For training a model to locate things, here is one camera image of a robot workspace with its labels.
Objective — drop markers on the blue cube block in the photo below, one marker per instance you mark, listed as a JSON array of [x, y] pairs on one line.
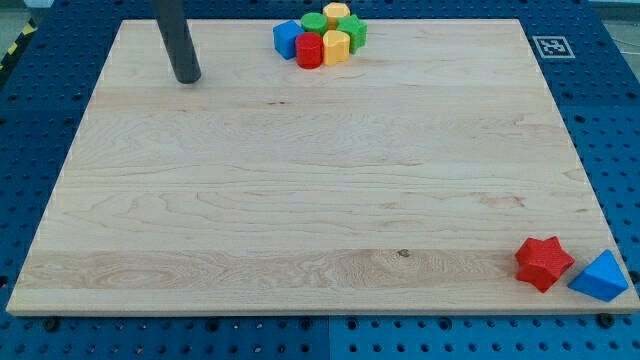
[[284, 38]]

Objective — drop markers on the light wooden board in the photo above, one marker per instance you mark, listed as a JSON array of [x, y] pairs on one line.
[[402, 181]]

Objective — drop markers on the red cylinder block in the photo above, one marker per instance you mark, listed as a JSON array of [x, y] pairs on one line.
[[309, 50]]

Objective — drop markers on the yellow heart block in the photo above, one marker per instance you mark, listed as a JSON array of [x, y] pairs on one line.
[[336, 47]]

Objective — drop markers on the green star block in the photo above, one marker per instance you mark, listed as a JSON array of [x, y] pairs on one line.
[[356, 29]]

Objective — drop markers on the green cylinder block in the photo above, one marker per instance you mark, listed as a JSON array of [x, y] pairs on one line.
[[314, 22]]

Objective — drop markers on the yellow hexagon block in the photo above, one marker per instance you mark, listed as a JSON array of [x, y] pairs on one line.
[[333, 12]]

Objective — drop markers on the red star block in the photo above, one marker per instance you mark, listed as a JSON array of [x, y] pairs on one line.
[[542, 262]]

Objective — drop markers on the white fiducial marker tag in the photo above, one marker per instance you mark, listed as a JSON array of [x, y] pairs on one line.
[[553, 47]]

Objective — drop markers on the blue triangle block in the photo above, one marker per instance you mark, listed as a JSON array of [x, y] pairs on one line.
[[601, 279]]

